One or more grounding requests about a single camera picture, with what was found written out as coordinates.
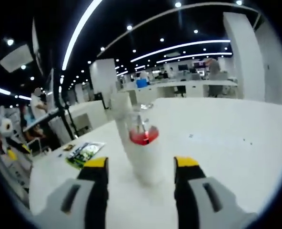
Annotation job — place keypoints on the gold foil skincare sachet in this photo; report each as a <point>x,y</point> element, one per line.
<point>68,147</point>

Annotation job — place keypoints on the long ceiling light strip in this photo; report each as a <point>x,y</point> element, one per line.
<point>76,35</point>

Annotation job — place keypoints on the ceiling air conditioner unit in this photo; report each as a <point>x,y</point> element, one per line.
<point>16,58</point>

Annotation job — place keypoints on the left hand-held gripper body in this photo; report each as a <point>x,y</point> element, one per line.
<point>5,126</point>

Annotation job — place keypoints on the white skincare tube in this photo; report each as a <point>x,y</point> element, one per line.
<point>119,107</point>

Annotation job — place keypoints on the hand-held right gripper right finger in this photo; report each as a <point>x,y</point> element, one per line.
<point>188,202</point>

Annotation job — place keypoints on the long white office desk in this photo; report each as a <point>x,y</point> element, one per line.
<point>160,90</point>

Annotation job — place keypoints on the white low desk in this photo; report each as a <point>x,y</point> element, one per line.
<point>93,114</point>

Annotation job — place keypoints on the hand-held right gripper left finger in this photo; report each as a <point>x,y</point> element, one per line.
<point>93,202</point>

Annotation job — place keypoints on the green skincare sachet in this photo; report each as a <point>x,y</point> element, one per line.
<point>83,152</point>

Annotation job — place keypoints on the black stand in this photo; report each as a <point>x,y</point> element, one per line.
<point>66,114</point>

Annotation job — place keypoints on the black office chair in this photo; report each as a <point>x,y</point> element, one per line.
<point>180,90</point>

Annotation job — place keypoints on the white red-collar skincare bottle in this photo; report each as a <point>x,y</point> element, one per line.
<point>145,162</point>

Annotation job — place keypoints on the blue box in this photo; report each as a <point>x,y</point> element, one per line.
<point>142,84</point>

